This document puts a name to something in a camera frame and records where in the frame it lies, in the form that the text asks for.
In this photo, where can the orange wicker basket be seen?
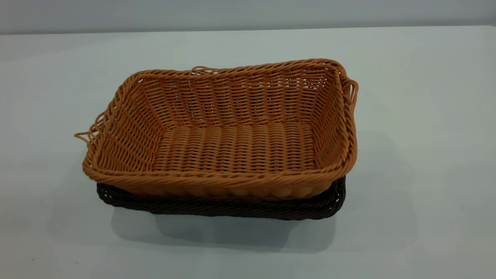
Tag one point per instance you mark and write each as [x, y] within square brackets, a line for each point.
[236, 147]

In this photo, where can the black wicker basket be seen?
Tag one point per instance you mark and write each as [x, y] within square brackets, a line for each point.
[232, 207]

